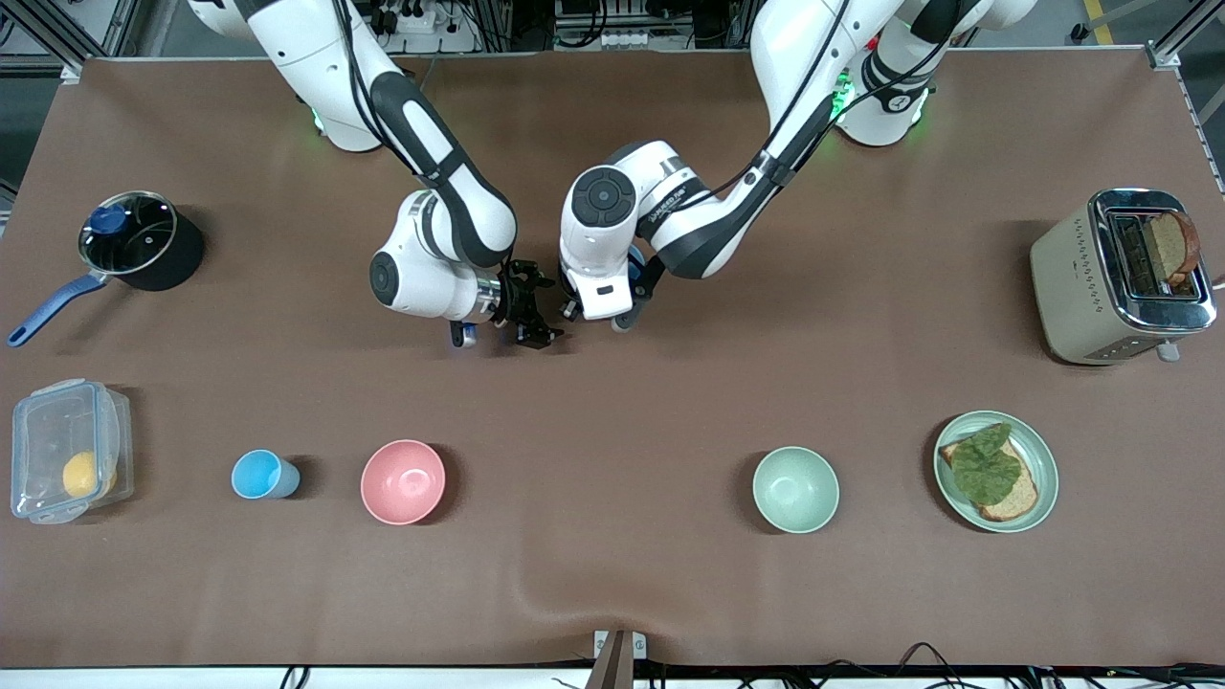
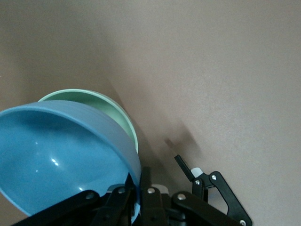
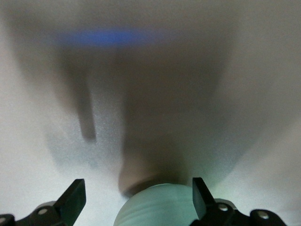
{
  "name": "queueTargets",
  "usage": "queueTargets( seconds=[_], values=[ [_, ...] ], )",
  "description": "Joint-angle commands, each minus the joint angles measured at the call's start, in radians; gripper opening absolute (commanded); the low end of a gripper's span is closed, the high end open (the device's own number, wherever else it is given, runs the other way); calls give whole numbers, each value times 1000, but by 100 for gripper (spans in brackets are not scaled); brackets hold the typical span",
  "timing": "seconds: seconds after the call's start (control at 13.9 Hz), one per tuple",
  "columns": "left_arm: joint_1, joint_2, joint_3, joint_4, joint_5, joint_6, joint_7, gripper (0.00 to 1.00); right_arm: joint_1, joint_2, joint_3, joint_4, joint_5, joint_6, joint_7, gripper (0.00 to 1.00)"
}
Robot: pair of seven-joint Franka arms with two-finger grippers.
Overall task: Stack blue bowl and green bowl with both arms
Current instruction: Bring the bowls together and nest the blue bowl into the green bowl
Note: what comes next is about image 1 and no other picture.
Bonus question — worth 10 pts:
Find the pink bowl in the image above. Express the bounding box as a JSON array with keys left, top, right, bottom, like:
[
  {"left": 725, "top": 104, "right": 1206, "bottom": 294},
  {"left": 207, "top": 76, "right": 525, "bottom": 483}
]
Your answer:
[{"left": 360, "top": 439, "right": 448, "bottom": 526}]

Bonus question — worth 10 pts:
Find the pale green bowl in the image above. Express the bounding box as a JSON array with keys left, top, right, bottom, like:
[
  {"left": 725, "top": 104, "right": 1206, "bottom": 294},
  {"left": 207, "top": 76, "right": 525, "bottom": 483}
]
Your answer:
[{"left": 752, "top": 446, "right": 841, "bottom": 535}]

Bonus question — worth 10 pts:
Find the brown table cover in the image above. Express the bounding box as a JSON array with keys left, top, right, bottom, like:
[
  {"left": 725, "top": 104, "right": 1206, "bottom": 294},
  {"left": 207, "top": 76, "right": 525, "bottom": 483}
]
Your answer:
[{"left": 0, "top": 48, "right": 1225, "bottom": 671}]

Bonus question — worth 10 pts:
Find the white power strip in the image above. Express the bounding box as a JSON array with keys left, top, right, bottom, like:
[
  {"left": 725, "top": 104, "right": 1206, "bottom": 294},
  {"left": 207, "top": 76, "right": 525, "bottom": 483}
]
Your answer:
[{"left": 381, "top": 0, "right": 447, "bottom": 35}]

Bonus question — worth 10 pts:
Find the blue cup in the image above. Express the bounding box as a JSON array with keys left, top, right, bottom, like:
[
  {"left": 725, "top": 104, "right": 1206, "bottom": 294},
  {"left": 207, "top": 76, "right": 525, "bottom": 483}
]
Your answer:
[{"left": 231, "top": 449, "right": 301, "bottom": 500}]

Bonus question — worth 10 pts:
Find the green lettuce leaf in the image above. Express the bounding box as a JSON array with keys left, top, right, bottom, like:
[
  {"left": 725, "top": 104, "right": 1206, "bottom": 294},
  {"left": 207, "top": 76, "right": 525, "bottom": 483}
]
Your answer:
[{"left": 949, "top": 422, "right": 1023, "bottom": 508}]

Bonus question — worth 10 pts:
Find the glass pot lid blue knob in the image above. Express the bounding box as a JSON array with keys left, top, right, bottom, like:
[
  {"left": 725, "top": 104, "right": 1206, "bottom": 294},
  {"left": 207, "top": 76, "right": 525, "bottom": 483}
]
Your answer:
[{"left": 78, "top": 191, "right": 179, "bottom": 276}]

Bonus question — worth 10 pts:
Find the silver beige toaster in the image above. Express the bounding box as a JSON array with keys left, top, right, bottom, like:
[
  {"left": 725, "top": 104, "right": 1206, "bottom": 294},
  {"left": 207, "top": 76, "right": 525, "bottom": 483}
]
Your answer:
[{"left": 1030, "top": 188, "right": 1218, "bottom": 367}]

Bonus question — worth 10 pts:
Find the light brown bread slice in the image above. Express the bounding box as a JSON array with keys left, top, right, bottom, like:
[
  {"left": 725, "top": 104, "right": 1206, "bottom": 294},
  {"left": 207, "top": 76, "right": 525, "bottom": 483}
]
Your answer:
[{"left": 938, "top": 435, "right": 1040, "bottom": 523}]

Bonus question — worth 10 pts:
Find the green plate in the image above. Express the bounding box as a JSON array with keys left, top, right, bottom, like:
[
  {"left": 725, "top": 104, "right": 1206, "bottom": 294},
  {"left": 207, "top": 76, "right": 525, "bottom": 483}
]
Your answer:
[{"left": 933, "top": 411, "right": 1060, "bottom": 534}]

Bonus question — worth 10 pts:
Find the yellow lemon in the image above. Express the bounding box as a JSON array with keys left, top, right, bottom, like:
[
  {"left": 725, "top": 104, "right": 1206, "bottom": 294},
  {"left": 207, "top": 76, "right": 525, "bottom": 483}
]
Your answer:
[{"left": 62, "top": 450, "right": 118, "bottom": 500}]

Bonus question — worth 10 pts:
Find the clear plastic lidded container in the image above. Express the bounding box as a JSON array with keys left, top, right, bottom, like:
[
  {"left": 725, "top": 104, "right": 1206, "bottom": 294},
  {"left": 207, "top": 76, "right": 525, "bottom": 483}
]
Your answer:
[{"left": 10, "top": 378, "right": 135, "bottom": 525}]

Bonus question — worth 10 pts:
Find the dark brown bread slice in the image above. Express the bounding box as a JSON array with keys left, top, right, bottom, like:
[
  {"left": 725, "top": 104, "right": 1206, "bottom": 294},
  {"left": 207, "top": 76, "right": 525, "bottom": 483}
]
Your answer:
[{"left": 1147, "top": 209, "right": 1201, "bottom": 288}]

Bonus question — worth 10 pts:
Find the black pot blue handle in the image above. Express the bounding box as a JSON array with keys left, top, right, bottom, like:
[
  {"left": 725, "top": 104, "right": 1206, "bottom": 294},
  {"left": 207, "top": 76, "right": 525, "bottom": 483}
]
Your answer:
[{"left": 8, "top": 189, "right": 205, "bottom": 347}]

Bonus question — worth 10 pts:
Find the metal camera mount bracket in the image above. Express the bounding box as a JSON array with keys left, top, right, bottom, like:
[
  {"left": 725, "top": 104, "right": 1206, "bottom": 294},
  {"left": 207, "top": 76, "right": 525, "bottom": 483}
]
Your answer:
[{"left": 591, "top": 629, "right": 649, "bottom": 689}]

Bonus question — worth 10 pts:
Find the aluminium frame profile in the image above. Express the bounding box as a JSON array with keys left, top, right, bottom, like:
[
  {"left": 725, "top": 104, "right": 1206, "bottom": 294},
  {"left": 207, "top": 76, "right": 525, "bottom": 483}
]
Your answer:
[
  {"left": 0, "top": 0, "right": 130, "bottom": 85},
  {"left": 1144, "top": 0, "right": 1225, "bottom": 73}
]

